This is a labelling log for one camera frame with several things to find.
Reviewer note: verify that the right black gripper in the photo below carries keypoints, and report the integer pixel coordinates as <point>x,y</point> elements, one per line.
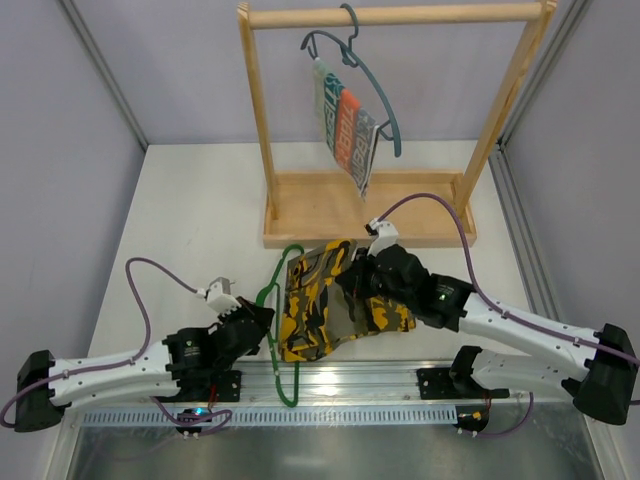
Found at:
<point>360,276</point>

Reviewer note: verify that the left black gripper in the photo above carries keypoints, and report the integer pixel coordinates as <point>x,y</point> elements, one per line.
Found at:
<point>252,324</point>

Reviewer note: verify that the green wire hanger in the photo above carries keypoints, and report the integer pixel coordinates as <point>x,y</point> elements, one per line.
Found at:
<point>274,287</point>

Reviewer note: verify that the camouflage yellow green trousers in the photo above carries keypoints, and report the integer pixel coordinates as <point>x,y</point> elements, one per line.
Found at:
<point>318,316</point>

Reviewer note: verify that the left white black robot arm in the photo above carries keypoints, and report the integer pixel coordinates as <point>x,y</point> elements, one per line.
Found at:
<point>183,367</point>

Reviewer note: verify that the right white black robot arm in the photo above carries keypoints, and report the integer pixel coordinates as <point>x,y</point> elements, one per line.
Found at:
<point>595,369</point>

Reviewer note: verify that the blue plastic hanger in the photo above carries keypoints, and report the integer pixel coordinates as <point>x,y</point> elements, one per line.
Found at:
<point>389,129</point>

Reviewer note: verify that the patterned folded garment on hanger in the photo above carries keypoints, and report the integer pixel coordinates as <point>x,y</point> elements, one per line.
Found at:
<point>346,127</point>

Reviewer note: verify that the wooden clothes rack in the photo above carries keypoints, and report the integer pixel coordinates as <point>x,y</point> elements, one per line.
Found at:
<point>311,200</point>

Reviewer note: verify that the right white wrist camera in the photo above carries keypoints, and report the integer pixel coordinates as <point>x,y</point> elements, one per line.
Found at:
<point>383,233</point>

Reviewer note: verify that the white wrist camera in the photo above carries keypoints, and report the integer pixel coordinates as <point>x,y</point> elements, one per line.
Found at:
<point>383,233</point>
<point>217,296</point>

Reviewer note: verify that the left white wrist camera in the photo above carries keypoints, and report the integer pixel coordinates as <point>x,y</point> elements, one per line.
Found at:
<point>217,296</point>

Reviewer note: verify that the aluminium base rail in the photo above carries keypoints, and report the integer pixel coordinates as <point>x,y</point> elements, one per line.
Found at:
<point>325,385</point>

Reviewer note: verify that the slotted grey cable duct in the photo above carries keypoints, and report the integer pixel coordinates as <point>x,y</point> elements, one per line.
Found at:
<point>302,416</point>

